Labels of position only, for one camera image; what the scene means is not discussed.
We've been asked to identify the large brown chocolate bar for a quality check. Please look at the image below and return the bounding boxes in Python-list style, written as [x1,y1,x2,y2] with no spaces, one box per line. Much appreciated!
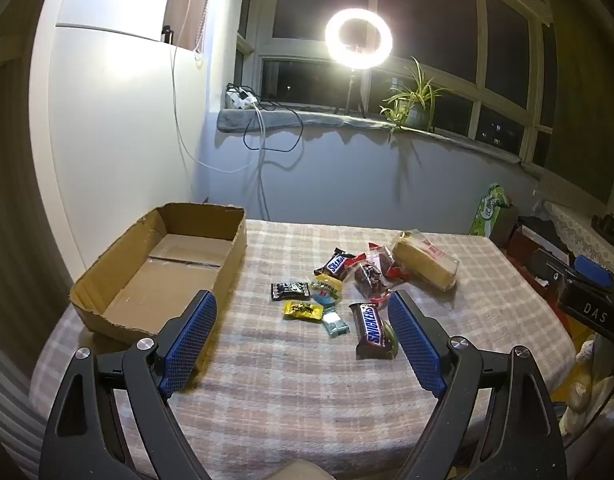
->
[348,301,395,361]

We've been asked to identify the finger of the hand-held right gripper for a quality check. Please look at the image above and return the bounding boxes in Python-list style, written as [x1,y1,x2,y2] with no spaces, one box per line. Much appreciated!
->
[531,247,614,288]

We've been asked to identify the brown cake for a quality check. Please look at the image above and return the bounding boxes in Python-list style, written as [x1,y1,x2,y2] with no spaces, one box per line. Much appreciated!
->
[352,260,392,308]

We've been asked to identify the cardboard box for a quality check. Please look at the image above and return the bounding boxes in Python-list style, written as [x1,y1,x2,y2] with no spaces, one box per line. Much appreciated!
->
[69,202,248,341]

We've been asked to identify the lace cloth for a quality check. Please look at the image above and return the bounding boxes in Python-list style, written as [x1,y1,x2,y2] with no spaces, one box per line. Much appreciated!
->
[542,200,614,276]

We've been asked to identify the black cable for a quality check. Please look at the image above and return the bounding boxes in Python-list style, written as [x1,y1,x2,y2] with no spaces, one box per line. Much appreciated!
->
[243,102,305,153]

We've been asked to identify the grey windowsill mat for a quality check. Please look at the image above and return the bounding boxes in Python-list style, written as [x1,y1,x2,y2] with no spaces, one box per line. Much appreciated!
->
[217,107,522,166]

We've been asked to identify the white power strip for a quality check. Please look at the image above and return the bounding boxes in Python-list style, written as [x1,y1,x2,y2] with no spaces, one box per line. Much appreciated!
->
[226,84,260,111]

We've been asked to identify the small brown chocolate bar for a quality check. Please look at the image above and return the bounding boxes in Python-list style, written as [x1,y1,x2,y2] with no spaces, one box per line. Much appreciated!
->
[314,248,355,282]

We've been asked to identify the ring light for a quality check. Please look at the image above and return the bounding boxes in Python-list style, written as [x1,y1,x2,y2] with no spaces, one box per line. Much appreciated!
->
[324,7,394,68]

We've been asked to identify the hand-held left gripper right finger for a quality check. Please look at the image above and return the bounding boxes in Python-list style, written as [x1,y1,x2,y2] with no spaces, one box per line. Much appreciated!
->
[387,289,570,480]

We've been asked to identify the black tripod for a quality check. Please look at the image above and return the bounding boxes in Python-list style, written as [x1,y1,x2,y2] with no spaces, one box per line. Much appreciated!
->
[332,67,368,116]

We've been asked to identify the long white cable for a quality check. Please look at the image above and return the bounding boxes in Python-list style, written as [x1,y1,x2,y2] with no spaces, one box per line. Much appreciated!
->
[169,0,268,171]

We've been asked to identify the hanging white cable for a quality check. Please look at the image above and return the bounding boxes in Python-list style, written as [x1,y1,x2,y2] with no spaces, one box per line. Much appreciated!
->
[254,102,268,222]

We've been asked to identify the yellow and blue candy packet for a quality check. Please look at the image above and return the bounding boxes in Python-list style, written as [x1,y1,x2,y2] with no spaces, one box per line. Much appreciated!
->
[309,275,344,307]

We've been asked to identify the yellow candy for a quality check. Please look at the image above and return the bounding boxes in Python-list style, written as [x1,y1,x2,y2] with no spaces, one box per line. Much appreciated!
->
[283,300,325,320]

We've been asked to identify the red snack cake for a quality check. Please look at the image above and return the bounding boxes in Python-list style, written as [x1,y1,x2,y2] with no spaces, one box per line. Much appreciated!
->
[368,242,410,281]

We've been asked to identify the sponge cake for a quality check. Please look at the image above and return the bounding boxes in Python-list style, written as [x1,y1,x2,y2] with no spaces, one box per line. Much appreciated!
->
[391,230,460,292]

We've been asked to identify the brown carton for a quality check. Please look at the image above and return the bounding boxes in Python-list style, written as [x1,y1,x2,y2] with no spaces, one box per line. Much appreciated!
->
[494,204,520,248]

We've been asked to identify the light blue candy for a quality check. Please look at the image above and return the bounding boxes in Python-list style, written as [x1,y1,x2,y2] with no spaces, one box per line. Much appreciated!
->
[321,308,350,337]

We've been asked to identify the white cabinet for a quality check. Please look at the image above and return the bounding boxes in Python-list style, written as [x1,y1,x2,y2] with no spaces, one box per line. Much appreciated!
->
[29,0,222,286]

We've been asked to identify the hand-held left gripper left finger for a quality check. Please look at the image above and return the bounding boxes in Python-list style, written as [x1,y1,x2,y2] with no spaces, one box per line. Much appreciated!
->
[39,289,218,480]

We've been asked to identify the potted spider plant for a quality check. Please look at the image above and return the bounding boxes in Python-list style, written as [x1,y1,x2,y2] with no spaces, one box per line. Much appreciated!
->
[379,56,452,143]

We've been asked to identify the dark figurine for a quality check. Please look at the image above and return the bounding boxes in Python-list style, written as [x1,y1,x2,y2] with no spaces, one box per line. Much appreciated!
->
[591,212,614,243]

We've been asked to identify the window frame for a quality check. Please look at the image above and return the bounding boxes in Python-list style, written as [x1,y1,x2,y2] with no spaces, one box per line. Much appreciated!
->
[237,0,555,166]

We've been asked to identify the black and white candy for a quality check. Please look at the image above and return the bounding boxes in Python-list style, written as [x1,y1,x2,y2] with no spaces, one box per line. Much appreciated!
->
[270,281,312,302]

